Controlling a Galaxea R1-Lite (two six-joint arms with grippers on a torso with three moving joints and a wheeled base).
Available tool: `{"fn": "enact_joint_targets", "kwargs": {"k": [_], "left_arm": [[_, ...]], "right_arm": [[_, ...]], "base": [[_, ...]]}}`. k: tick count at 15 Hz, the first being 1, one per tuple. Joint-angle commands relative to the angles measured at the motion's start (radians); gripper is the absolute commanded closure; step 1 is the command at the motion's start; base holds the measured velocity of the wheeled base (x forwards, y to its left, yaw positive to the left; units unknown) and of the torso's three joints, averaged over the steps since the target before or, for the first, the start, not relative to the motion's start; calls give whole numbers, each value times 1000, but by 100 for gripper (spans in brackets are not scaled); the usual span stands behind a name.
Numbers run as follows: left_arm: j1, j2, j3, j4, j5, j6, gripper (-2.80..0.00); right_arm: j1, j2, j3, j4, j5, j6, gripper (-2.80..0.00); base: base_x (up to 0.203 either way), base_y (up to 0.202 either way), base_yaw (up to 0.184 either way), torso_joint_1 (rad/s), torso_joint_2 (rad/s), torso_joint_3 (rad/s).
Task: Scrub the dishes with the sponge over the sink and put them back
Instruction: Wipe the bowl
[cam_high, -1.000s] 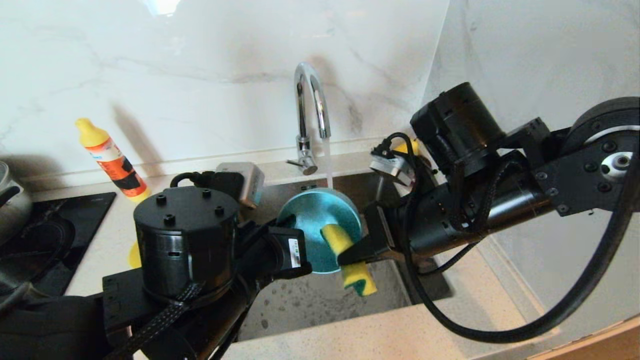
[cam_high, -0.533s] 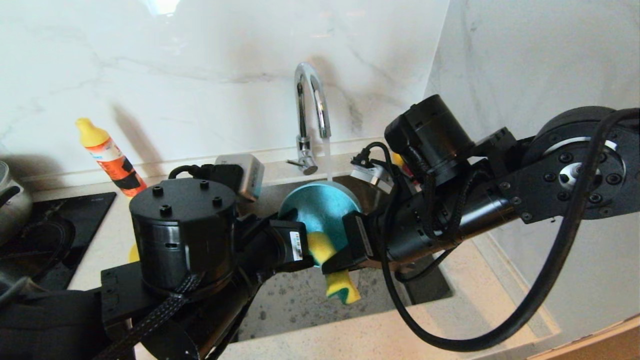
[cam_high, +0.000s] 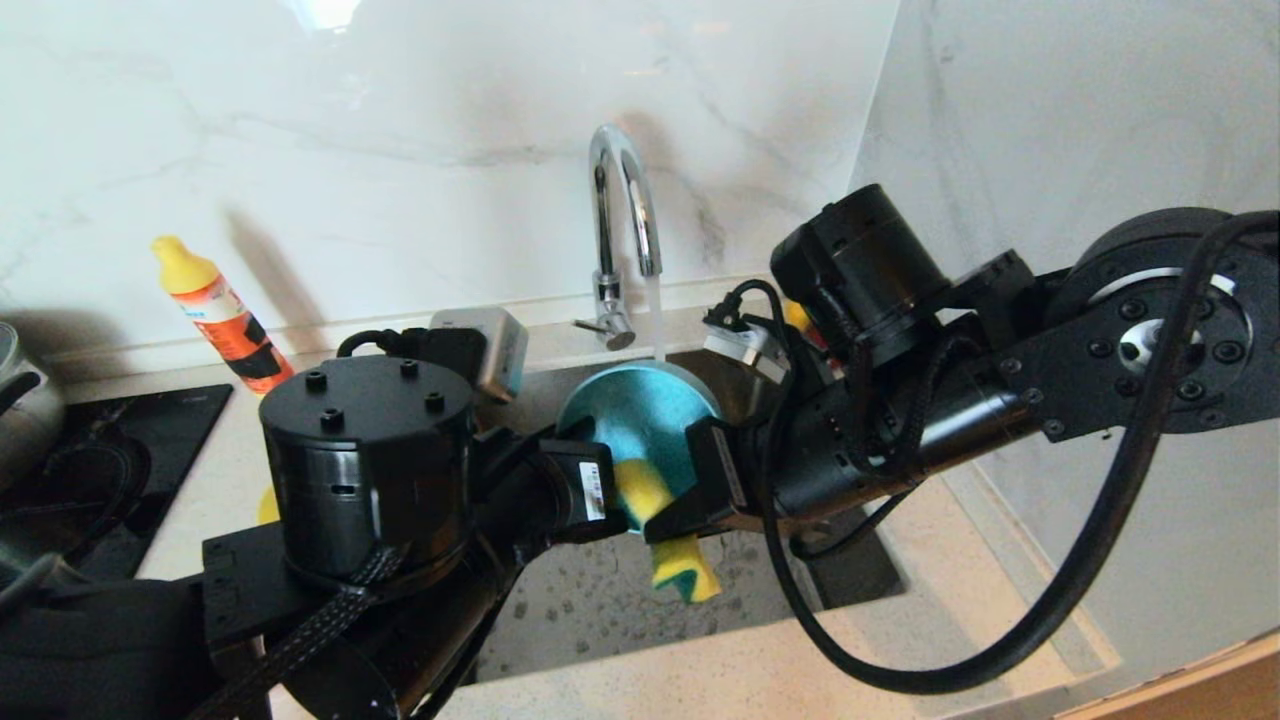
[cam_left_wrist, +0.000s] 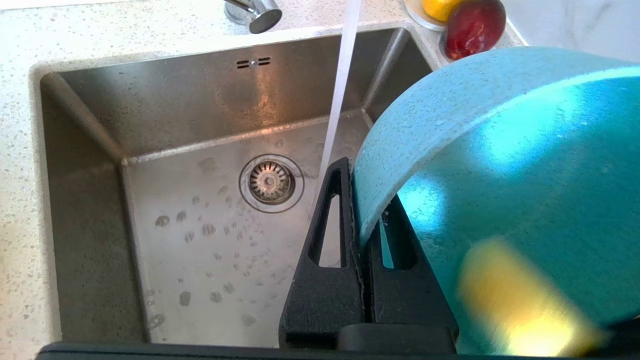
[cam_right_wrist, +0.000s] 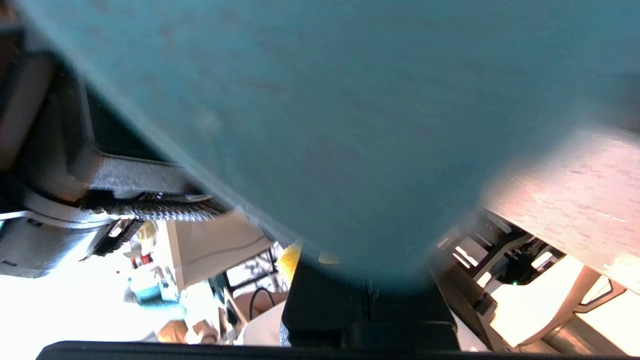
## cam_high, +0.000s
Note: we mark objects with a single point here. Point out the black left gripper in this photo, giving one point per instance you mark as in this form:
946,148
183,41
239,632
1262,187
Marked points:
370,470

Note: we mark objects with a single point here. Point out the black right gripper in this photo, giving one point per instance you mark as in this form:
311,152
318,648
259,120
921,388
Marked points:
870,270

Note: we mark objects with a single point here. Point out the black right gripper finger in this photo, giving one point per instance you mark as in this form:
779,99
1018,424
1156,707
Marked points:
690,520

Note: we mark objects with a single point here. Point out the yellow green sponge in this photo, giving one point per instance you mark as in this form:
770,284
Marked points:
685,575

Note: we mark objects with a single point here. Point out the blue plastic bowl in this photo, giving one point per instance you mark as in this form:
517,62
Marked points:
640,420

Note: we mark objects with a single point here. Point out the yellow capped dish soap bottle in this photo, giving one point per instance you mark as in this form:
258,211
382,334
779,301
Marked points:
228,328

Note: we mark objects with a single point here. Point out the chrome gooseneck faucet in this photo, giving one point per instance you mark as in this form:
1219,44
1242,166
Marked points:
607,290

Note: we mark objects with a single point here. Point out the stainless steel sink basin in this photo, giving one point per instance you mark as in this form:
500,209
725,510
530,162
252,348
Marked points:
600,600

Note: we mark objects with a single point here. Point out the yellow pear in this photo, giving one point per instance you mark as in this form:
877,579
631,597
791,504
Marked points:
797,315

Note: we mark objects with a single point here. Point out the yellow plastic bowl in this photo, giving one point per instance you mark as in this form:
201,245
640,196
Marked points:
268,505

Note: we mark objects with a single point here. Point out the running water stream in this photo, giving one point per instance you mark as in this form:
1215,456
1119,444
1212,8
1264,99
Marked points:
657,320

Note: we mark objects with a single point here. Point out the black induction cooktop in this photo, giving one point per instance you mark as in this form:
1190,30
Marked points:
150,450

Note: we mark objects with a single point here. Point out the steel cooking pot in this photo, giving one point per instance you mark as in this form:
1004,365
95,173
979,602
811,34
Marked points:
30,430

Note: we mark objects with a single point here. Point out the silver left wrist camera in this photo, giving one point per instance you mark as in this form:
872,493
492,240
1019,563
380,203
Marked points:
495,345

